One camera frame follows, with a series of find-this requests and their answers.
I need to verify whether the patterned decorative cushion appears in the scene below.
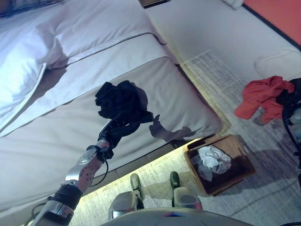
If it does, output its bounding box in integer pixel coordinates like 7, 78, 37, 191
0, 0, 71, 19

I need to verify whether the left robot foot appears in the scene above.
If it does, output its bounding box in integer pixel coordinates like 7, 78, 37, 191
130, 173, 144, 193

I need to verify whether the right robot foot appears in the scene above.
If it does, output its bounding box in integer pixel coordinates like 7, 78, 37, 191
169, 171, 181, 189

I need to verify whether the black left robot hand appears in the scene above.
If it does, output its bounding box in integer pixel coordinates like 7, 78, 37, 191
97, 118, 142, 154

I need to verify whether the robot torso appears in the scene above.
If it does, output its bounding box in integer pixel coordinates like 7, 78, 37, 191
98, 207, 256, 226

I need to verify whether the wooden nightstand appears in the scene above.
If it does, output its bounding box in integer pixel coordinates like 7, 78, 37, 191
140, 0, 171, 9

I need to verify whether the grey patterned rug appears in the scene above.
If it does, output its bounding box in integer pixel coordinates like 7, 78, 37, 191
70, 49, 301, 226

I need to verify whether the right robot leg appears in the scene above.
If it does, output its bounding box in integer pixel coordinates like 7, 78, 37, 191
171, 187, 203, 211

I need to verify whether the white floor mat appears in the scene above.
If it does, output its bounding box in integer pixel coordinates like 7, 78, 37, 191
253, 47, 301, 79

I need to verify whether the white garment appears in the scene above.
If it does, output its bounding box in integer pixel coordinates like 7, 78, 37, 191
190, 145, 233, 182

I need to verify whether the red garment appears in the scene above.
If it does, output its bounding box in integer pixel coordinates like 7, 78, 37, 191
233, 75, 296, 126

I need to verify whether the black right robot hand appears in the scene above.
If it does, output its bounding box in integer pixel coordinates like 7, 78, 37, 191
276, 78, 301, 107

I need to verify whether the bed with white duvet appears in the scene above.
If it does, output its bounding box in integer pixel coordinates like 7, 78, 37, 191
0, 0, 224, 212

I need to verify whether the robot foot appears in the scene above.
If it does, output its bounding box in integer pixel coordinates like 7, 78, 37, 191
130, 173, 144, 193
169, 171, 181, 189

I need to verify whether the left robot leg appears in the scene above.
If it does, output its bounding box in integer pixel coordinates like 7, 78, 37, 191
108, 190, 144, 219

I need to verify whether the black garment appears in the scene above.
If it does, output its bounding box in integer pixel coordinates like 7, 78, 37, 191
94, 80, 161, 132

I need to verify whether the robot leg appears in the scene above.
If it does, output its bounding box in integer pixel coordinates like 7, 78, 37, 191
108, 190, 144, 219
171, 187, 203, 211

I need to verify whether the brown wooden laundry basket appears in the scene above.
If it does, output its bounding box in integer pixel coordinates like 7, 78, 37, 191
184, 134, 257, 197

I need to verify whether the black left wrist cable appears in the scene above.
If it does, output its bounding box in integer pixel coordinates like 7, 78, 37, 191
90, 150, 110, 188

